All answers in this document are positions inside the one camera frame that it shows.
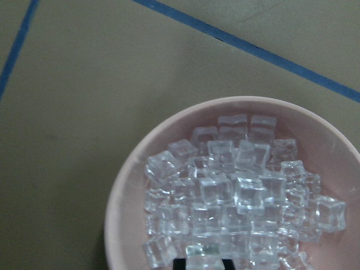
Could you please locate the pile of ice cubes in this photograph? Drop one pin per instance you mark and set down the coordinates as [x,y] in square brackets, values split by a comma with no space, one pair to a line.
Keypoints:
[236,185]

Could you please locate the pink bowl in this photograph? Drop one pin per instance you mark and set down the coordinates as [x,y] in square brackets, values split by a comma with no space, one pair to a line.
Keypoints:
[321,147]

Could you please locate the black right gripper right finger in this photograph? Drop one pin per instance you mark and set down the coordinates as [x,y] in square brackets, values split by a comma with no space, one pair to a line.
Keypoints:
[228,264]

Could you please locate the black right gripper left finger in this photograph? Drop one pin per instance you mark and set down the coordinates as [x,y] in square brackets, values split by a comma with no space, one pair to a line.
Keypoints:
[179,264]

